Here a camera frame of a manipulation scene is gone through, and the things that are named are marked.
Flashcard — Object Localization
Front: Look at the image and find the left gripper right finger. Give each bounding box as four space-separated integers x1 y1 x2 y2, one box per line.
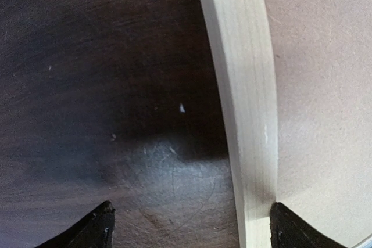
270 202 344 248

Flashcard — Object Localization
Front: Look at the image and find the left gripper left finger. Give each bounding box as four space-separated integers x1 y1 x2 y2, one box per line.
37 200 115 248

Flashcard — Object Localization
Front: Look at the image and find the brown backing board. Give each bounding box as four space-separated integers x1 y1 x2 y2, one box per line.
265 0 371 247

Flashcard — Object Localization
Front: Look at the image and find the light wooden picture frame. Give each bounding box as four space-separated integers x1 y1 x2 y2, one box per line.
201 0 278 247

